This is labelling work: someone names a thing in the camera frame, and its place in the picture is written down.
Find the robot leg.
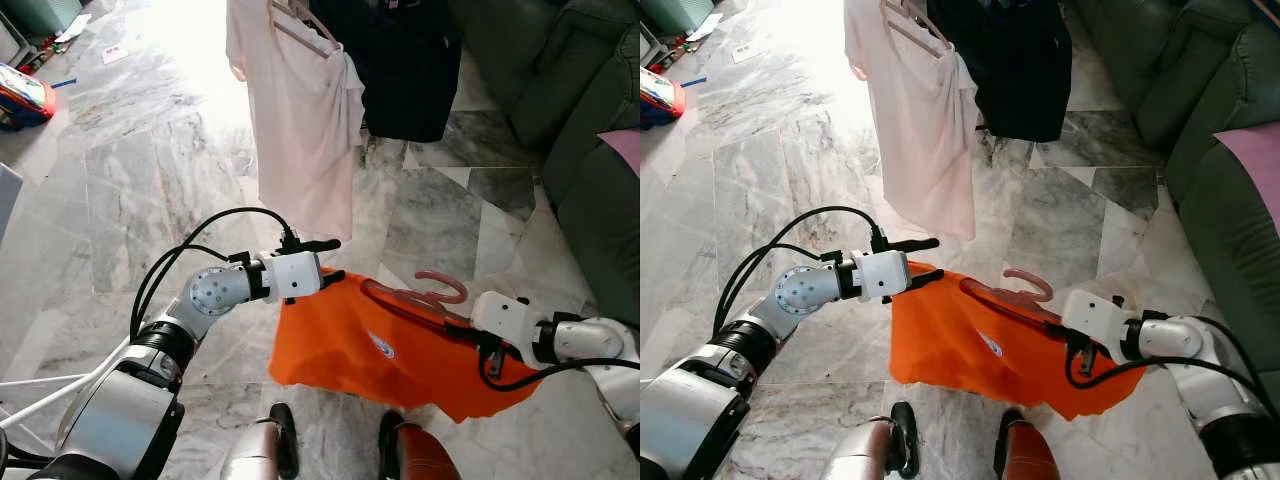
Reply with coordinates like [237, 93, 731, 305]
[222, 402, 301, 480]
[993, 408, 1061, 480]
[825, 400, 919, 480]
[378, 410, 461, 480]

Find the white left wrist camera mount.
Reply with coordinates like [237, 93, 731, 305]
[852, 250, 911, 301]
[262, 250, 323, 301]

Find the cream long garment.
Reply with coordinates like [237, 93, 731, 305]
[225, 0, 366, 241]
[843, 0, 981, 241]

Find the pink cloth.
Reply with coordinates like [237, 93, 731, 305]
[598, 128, 641, 179]
[1213, 122, 1280, 201]

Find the black garment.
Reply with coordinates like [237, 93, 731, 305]
[925, 0, 1073, 143]
[310, 0, 463, 143]

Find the robot left leg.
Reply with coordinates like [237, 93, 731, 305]
[222, 402, 301, 480]
[825, 400, 919, 480]

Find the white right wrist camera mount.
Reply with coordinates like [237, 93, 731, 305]
[1060, 290, 1126, 346]
[470, 290, 531, 346]

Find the pale wooden clothes hanger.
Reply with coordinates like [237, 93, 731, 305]
[268, 0, 341, 58]
[883, 0, 953, 53]

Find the orange garment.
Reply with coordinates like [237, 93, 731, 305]
[268, 268, 546, 423]
[888, 262, 1146, 421]

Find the red blue backpack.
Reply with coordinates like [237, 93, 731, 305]
[0, 62, 58, 131]
[640, 68, 686, 129]

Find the robot right leg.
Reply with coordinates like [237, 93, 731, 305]
[993, 408, 1061, 480]
[378, 410, 461, 480]

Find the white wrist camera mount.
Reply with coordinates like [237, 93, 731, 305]
[470, 290, 531, 346]
[1060, 290, 1126, 346]
[852, 250, 911, 301]
[262, 250, 323, 301]

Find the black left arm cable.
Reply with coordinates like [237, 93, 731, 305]
[130, 207, 301, 341]
[718, 206, 891, 331]

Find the green cabinet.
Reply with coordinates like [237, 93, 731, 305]
[640, 0, 713, 36]
[0, 0, 83, 36]

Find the green leather sofa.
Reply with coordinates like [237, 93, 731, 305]
[1070, 0, 1280, 411]
[445, 0, 641, 326]

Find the reddish pink clothes hanger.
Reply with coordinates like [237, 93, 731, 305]
[360, 270, 471, 326]
[960, 268, 1061, 326]

